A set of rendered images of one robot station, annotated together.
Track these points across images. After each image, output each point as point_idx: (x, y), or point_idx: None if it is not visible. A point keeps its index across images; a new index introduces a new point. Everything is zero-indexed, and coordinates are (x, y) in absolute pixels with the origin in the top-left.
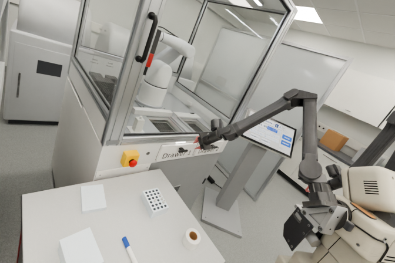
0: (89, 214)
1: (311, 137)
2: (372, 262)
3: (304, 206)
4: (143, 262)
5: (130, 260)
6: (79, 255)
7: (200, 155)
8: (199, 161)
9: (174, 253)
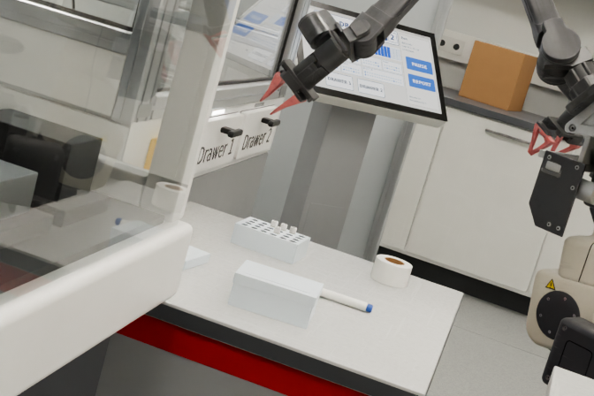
0: (195, 269)
1: None
2: None
3: (571, 113)
4: None
5: (336, 303)
6: (286, 281)
7: (236, 162)
8: (234, 186)
9: (384, 293)
